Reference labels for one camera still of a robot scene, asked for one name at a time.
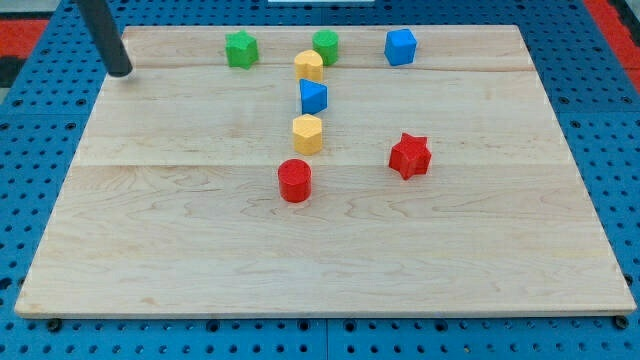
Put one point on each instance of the light wooden board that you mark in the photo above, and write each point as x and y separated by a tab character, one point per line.
171	207

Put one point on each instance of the green cylinder block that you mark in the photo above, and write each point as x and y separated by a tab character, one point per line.
326	43

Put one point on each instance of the red star block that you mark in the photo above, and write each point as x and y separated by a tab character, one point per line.
410	156

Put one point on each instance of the yellow heart block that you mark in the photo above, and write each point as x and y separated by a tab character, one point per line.
309	65

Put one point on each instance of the green star block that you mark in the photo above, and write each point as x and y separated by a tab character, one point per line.
241	49

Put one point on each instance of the blue cube block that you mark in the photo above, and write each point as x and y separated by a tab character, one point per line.
400	47

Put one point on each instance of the red cylinder block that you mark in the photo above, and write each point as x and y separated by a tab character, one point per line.
294	176

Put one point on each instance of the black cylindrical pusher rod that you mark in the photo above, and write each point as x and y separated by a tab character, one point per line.
106	37

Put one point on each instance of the yellow hexagon block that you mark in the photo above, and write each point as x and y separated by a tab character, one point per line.
307	133

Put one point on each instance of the blue triangle block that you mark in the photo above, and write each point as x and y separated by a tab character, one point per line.
313	96

